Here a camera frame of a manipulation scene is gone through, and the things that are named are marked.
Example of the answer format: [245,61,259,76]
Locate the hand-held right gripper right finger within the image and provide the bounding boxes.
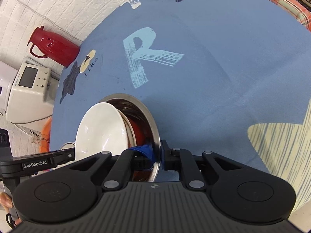
[160,139,263,191]

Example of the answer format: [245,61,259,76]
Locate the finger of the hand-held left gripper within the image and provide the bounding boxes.
[50,148,76,163]

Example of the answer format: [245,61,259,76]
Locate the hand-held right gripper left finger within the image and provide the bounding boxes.
[70,144,157,192]

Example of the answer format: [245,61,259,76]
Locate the red bowl with white inside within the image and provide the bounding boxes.
[120,115,149,151]

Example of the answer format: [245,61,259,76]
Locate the stainless steel bowl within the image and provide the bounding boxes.
[98,93,161,182]

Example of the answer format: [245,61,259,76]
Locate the white bowl with red pattern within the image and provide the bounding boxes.
[75,102,128,161]

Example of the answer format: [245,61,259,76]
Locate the person's left hand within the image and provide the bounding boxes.
[0,191,14,209]

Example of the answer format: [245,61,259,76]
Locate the orange plastic basket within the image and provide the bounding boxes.
[39,118,52,152]

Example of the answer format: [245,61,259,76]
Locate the white appliance with buttons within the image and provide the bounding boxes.
[6,57,60,130]

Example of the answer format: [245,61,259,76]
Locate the blue printed tablecloth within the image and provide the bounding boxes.
[49,0,311,214]

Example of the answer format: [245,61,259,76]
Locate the white rounded appliance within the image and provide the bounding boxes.
[0,61,18,117]

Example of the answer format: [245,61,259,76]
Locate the red thermos jug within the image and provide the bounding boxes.
[27,25,81,68]

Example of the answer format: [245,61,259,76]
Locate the plaid cloth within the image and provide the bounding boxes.
[237,0,311,32]

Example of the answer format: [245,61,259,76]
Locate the grey cable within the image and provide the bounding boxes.
[13,115,52,127]

